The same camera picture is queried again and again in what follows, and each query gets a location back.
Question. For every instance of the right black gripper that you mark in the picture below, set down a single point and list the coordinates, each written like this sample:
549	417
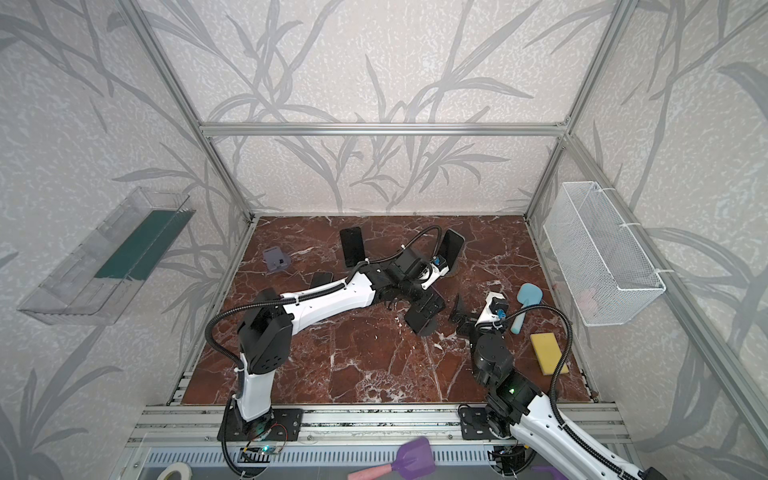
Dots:
468	324

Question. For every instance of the yellow sponge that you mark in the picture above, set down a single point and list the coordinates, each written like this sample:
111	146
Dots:
547	352

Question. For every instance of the white tape roll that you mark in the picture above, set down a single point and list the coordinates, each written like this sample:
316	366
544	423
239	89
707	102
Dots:
176	471

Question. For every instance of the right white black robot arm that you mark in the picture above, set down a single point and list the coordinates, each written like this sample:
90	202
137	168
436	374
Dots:
516	407

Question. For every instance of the grey phone stand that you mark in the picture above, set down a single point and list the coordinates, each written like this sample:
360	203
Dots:
276	259

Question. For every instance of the white wire mesh basket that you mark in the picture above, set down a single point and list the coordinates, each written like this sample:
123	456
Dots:
606	271

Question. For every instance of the black phone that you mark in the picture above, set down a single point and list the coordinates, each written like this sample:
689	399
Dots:
319	279
352	244
421	311

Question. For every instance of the purple pink toy shovel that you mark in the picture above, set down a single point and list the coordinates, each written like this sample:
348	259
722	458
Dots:
414	460

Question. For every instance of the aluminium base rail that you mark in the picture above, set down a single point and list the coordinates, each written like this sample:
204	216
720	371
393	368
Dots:
328	435

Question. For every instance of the back right blue phone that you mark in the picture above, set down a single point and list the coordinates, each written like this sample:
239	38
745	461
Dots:
451	246

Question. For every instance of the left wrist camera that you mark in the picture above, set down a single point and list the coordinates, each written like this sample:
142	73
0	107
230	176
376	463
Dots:
431	273

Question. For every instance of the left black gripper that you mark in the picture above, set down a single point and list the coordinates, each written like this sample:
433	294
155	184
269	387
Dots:
437	288

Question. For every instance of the clear plastic wall shelf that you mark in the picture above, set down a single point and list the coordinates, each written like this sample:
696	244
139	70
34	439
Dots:
95	283

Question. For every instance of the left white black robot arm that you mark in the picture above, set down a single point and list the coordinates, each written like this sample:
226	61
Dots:
257	336

